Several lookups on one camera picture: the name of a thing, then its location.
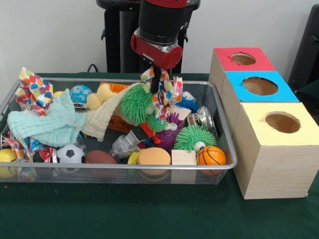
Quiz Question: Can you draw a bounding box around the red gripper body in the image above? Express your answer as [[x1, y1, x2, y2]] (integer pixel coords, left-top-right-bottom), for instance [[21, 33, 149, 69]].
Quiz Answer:
[[131, 28, 184, 72]]

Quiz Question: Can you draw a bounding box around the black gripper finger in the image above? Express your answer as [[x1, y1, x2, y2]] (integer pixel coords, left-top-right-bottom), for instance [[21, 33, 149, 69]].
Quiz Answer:
[[149, 64, 157, 93], [154, 66, 162, 93]]

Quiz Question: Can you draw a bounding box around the mint green knitted cloth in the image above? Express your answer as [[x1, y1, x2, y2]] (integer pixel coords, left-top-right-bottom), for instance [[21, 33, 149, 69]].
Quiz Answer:
[[6, 89, 87, 147]]

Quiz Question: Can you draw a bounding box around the wooden box with three holes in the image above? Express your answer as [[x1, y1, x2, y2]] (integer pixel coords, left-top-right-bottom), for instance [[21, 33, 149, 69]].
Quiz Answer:
[[208, 46, 319, 200]]

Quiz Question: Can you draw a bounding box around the large green spiky ball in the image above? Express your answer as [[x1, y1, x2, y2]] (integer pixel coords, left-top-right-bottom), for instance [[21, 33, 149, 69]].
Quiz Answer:
[[119, 83, 155, 125]]

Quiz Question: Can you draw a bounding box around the cream knitted cloth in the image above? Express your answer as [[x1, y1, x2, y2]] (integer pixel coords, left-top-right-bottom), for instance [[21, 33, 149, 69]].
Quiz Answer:
[[82, 83, 143, 142]]

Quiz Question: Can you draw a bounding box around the silver toy robot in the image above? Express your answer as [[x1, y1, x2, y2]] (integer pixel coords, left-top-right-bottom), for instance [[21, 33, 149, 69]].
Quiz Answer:
[[111, 126, 148, 159]]

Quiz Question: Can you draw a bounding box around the orange foam disc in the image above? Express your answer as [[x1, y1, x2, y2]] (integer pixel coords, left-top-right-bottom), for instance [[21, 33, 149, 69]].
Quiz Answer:
[[138, 146, 172, 165]]

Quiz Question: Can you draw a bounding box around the plain wooden cube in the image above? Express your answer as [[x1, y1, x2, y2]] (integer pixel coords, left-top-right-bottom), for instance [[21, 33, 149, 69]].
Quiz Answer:
[[171, 149, 197, 165]]

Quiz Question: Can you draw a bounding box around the orange toy basketball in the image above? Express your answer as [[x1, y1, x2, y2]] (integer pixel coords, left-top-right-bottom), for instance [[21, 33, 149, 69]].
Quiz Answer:
[[196, 146, 227, 166]]

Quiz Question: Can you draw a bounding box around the brown toy football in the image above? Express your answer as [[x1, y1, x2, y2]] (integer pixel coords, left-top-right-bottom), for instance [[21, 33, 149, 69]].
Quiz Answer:
[[85, 150, 117, 164]]

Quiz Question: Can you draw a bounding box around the black and white soccer ball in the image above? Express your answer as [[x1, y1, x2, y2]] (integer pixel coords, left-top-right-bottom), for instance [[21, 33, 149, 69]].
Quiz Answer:
[[56, 144, 85, 164]]

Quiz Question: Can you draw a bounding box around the dark green tablecloth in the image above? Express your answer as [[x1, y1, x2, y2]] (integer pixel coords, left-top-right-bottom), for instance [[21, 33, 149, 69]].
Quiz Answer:
[[0, 72, 319, 239]]

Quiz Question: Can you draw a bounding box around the black flat panel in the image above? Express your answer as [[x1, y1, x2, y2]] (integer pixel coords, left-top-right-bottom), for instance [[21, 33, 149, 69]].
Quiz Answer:
[[289, 4, 319, 92]]

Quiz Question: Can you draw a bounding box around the neighbouring green table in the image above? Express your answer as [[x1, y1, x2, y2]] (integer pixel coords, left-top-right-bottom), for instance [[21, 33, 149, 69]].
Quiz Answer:
[[296, 79, 319, 103]]

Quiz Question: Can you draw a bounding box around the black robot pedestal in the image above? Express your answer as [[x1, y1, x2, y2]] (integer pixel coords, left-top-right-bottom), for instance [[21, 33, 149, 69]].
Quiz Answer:
[[96, 0, 201, 74]]

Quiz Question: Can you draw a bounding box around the black cable behind table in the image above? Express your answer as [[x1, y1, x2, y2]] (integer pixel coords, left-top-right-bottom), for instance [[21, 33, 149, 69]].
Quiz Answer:
[[87, 64, 103, 74]]

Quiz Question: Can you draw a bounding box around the silver wire mesh bin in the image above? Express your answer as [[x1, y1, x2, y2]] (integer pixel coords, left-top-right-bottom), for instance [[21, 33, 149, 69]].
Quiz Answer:
[[0, 77, 238, 185]]

